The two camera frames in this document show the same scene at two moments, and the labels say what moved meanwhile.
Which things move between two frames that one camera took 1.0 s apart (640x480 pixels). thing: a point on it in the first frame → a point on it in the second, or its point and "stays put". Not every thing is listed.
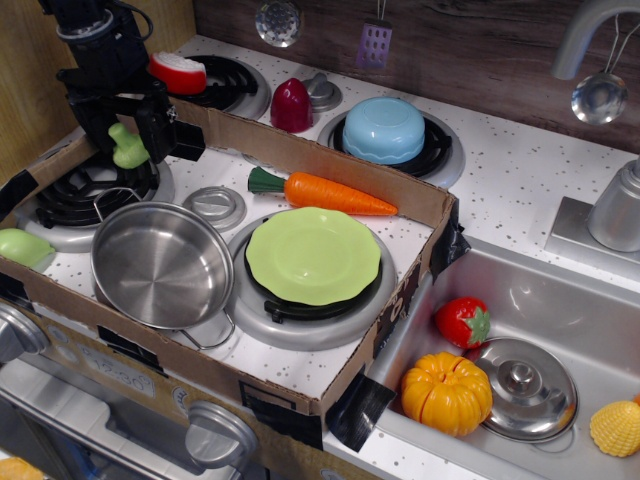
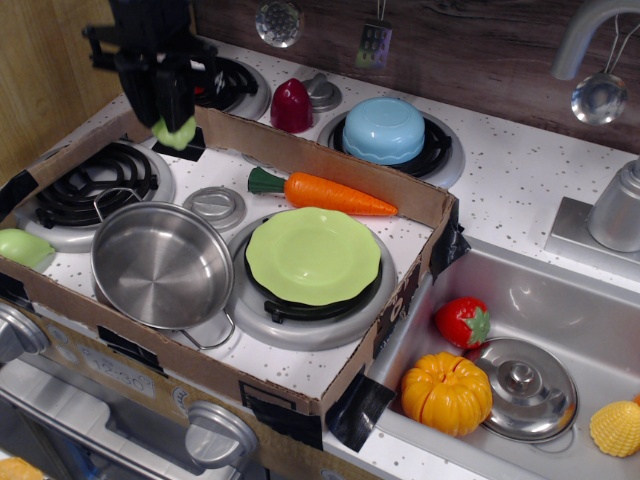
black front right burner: x=279 y=308 stays put
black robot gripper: x=111 y=66 → x=144 y=29
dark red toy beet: x=291 y=108 stays put
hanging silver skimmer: x=278 y=23 stays put
